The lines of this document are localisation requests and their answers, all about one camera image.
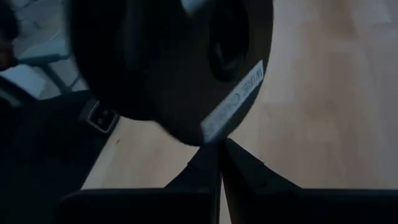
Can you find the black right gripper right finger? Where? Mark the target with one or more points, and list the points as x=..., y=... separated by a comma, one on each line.
x=248, y=177

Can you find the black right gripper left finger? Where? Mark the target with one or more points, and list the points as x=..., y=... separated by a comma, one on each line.
x=199, y=177

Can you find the black aluminium table frame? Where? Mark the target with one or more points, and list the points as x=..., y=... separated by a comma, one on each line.
x=37, y=149

